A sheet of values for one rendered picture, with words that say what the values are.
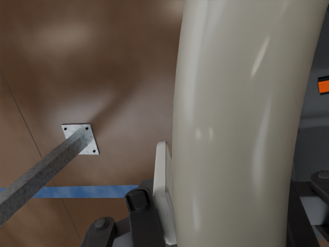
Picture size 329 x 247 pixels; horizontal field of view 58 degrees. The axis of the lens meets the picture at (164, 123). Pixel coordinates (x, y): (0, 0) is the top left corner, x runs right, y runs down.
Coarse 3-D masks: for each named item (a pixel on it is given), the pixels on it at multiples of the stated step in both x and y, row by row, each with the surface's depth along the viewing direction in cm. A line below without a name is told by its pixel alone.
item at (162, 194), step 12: (156, 156) 18; (168, 156) 19; (156, 168) 17; (168, 168) 17; (156, 180) 15; (168, 180) 15; (156, 192) 14; (168, 192) 14; (156, 204) 14; (168, 204) 14; (168, 216) 14; (168, 228) 14; (168, 240) 15
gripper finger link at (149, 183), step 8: (144, 184) 17; (152, 184) 17; (152, 192) 16; (128, 216) 14; (120, 224) 14; (128, 224) 14; (160, 224) 14; (120, 232) 13; (128, 232) 13; (120, 240) 13; (128, 240) 13
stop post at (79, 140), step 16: (64, 128) 173; (80, 128) 170; (64, 144) 163; (80, 144) 168; (96, 144) 173; (48, 160) 148; (64, 160) 155; (32, 176) 136; (48, 176) 145; (0, 192) 128; (16, 192) 127; (32, 192) 135; (0, 208) 119; (16, 208) 127; (0, 224) 119
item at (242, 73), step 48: (192, 0) 6; (240, 0) 5; (288, 0) 5; (192, 48) 6; (240, 48) 6; (288, 48) 6; (192, 96) 6; (240, 96) 6; (288, 96) 6; (192, 144) 6; (240, 144) 6; (288, 144) 6; (192, 192) 7; (240, 192) 6; (288, 192) 7; (192, 240) 7; (240, 240) 7
